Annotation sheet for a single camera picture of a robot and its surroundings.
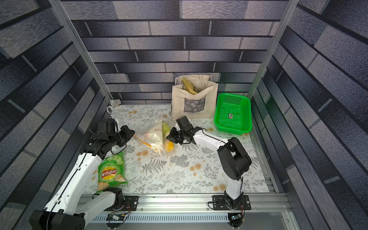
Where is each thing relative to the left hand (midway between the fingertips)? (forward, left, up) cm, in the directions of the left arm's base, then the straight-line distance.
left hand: (136, 129), depth 76 cm
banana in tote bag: (+34, -28, +4) cm, 44 cm away
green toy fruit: (+13, -13, -17) cm, 25 cm away
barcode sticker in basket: (+30, -63, -23) cm, 74 cm away
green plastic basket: (+32, -65, -22) cm, 76 cm away
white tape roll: (+38, +39, -25) cm, 60 cm away
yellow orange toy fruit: (-3, -17, -13) cm, 22 cm away
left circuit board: (-37, +9, -24) cm, 45 cm away
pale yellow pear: (+1, -9, -9) cm, 12 cm away
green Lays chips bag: (-17, +14, -16) cm, 28 cm away
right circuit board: (-38, -53, -26) cm, 70 cm away
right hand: (+3, -14, -12) cm, 19 cm away
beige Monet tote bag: (+23, -32, +3) cm, 40 cm away
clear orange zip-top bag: (+2, 0, -8) cm, 9 cm away
